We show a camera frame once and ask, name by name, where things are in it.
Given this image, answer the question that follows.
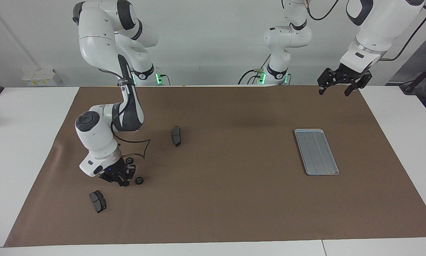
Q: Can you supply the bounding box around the silver metal tray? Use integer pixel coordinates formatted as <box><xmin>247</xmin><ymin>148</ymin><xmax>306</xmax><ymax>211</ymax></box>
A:
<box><xmin>294</xmin><ymin>129</ymin><xmax>340</xmax><ymax>176</ymax></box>

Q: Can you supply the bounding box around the short grooved grey brake pad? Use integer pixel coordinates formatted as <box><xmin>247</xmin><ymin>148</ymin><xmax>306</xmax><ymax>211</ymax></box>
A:
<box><xmin>89</xmin><ymin>190</ymin><xmax>107</xmax><ymax>214</ymax></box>

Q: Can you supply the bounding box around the brown table mat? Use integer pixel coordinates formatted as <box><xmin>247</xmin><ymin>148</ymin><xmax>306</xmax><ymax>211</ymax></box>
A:
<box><xmin>4</xmin><ymin>85</ymin><xmax>426</xmax><ymax>247</ymax></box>

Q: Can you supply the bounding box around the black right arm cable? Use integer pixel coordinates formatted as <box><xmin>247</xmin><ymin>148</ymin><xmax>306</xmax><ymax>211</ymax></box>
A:
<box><xmin>99</xmin><ymin>53</ymin><xmax>152</xmax><ymax>159</ymax></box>

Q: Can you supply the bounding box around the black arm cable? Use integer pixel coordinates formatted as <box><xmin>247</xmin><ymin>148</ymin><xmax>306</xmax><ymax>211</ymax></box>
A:
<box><xmin>305</xmin><ymin>0</ymin><xmax>426</xmax><ymax>62</ymax></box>
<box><xmin>99</xmin><ymin>53</ymin><xmax>152</xmax><ymax>159</ymax></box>

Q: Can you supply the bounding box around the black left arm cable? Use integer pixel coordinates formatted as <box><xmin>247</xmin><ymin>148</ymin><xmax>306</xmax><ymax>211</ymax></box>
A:
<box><xmin>305</xmin><ymin>0</ymin><xmax>426</xmax><ymax>62</ymax></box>

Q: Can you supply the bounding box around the black base cable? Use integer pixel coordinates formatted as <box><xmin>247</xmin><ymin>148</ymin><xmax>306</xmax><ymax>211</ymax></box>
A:
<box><xmin>238</xmin><ymin>53</ymin><xmax>272</xmax><ymax>86</ymax></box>

